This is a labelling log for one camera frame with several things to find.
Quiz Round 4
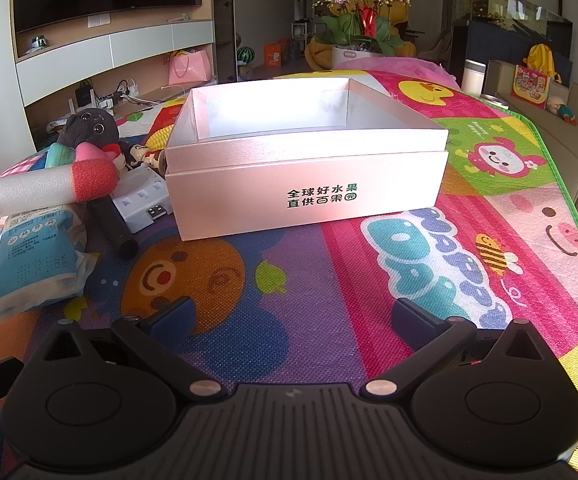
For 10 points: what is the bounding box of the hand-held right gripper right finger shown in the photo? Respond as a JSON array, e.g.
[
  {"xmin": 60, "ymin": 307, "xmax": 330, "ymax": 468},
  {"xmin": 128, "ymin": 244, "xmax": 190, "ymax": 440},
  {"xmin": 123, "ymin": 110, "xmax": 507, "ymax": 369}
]
[{"xmin": 360, "ymin": 297, "xmax": 545, "ymax": 401}]

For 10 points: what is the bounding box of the black plush toy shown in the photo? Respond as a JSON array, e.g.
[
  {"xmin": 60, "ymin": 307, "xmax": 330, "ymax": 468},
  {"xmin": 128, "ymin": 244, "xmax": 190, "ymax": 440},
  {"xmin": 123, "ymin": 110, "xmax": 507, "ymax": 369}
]
[{"xmin": 58, "ymin": 106, "xmax": 120, "ymax": 148}]

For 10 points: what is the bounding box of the white red foam rocket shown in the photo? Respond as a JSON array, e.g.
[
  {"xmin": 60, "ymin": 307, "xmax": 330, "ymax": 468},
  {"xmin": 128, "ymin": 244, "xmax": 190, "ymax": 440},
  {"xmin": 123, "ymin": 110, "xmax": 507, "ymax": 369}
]
[{"xmin": 0, "ymin": 157, "xmax": 120, "ymax": 227}]

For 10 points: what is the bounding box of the wall cabinet unit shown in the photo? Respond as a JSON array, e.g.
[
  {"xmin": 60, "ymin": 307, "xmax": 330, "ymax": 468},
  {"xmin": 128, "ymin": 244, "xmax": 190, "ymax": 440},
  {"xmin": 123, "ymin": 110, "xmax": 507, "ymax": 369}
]
[{"xmin": 11, "ymin": 0, "xmax": 217, "ymax": 148}]

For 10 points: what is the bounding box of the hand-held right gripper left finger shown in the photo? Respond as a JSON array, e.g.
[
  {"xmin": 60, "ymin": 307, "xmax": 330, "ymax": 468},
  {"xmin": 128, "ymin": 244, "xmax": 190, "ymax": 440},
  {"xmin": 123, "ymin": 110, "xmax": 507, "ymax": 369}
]
[{"xmin": 43, "ymin": 296, "xmax": 226, "ymax": 401}]

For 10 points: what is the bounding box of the red cartoon bag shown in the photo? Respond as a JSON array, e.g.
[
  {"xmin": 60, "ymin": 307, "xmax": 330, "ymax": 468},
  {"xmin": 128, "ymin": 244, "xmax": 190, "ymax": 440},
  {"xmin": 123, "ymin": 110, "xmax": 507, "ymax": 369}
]
[{"xmin": 513, "ymin": 65, "xmax": 551, "ymax": 111}]

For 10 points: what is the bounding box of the potted pink orchid plant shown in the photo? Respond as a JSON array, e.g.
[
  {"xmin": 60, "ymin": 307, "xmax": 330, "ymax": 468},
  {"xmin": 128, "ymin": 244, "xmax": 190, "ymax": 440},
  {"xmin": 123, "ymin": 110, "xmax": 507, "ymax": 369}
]
[{"xmin": 309, "ymin": 0, "xmax": 412, "ymax": 68}]

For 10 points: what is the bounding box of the white cylindrical canister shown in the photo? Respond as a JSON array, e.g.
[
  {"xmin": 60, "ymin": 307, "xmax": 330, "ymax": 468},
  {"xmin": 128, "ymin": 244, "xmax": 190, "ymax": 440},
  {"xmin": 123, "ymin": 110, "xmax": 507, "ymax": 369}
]
[{"xmin": 462, "ymin": 59, "xmax": 488, "ymax": 95}]

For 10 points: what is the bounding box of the orange box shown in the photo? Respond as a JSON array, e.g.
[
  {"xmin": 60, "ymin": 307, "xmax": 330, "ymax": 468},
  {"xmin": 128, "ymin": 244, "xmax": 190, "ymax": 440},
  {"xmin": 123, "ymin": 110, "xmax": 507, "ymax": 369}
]
[{"xmin": 264, "ymin": 42, "xmax": 288, "ymax": 68}]

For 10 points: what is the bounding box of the yellow backpack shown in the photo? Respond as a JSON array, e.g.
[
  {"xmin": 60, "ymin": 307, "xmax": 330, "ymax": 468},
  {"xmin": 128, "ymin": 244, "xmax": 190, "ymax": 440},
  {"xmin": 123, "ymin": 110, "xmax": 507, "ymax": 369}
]
[{"xmin": 526, "ymin": 44, "xmax": 563, "ymax": 83}]

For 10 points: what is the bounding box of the black aquarium cabinet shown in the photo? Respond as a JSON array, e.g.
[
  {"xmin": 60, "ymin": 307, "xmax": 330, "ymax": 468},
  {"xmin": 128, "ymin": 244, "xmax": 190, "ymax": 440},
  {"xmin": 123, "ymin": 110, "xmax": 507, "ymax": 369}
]
[{"xmin": 452, "ymin": 0, "xmax": 573, "ymax": 86}]

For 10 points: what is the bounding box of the pink gift bag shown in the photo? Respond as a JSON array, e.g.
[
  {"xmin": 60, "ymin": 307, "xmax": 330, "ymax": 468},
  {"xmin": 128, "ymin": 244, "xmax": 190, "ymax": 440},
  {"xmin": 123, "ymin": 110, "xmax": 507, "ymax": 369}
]
[{"xmin": 168, "ymin": 49, "xmax": 211, "ymax": 86}]

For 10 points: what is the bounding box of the black cylinder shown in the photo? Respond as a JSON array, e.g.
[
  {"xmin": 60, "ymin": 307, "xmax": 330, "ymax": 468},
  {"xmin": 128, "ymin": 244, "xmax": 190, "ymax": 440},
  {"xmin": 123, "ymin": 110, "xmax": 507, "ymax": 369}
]
[{"xmin": 86, "ymin": 195, "xmax": 140, "ymax": 260}]

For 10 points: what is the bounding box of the pink cardboard box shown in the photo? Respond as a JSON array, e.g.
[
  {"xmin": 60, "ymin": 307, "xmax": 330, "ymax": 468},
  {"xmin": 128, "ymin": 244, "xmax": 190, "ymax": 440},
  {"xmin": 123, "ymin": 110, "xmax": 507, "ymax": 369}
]
[{"xmin": 164, "ymin": 76, "xmax": 451, "ymax": 242}]

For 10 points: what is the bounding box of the pink cloth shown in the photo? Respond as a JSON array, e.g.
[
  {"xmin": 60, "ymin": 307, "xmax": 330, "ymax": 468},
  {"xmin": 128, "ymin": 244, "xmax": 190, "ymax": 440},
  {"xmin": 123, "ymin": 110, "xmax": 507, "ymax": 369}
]
[{"xmin": 331, "ymin": 56, "xmax": 457, "ymax": 88}]

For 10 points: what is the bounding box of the colourful stuffed toy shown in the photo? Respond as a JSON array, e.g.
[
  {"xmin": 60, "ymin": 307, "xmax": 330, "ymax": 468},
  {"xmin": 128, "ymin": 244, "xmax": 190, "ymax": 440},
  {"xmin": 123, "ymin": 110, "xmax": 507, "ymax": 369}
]
[{"xmin": 549, "ymin": 102, "xmax": 578, "ymax": 127}]

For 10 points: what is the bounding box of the pink plastic toy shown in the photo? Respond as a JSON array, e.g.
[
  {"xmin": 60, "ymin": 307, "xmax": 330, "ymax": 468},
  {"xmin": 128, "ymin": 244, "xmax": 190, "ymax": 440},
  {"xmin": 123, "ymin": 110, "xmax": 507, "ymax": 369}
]
[{"xmin": 76, "ymin": 142, "xmax": 120, "ymax": 163}]

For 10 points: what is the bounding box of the white battery charger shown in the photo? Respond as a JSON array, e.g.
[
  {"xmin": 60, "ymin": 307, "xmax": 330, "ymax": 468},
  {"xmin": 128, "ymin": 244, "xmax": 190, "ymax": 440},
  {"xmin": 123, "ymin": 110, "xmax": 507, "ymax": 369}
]
[{"xmin": 111, "ymin": 167, "xmax": 174, "ymax": 233}]

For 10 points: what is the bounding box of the blue wet wipes packet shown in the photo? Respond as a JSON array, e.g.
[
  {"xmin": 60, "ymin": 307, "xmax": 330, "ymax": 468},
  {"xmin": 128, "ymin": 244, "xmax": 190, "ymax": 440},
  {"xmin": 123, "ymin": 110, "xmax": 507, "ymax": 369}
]
[{"xmin": 0, "ymin": 207, "xmax": 100, "ymax": 331}]

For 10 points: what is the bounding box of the colourful cartoon play mat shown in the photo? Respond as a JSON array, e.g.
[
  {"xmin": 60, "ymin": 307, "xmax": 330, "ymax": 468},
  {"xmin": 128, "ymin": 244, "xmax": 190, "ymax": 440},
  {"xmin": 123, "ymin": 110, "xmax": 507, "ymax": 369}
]
[{"xmin": 0, "ymin": 57, "xmax": 578, "ymax": 480}]

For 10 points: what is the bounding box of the teal plastic toy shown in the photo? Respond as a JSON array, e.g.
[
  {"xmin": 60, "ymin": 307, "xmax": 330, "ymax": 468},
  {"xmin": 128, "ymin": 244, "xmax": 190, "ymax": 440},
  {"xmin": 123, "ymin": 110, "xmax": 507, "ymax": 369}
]
[{"xmin": 44, "ymin": 142, "xmax": 77, "ymax": 168}]

